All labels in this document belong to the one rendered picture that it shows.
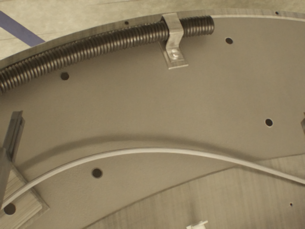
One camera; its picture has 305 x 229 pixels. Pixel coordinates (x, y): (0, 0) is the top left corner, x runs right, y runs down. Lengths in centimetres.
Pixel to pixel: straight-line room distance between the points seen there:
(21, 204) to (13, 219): 1
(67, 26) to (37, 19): 9
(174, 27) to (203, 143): 12
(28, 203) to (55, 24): 95
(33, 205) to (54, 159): 5
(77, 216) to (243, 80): 22
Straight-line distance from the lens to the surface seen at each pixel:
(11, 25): 132
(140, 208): 42
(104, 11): 128
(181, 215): 42
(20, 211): 40
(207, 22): 50
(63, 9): 126
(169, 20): 48
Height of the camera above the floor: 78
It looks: 25 degrees down
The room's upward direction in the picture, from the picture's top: 173 degrees clockwise
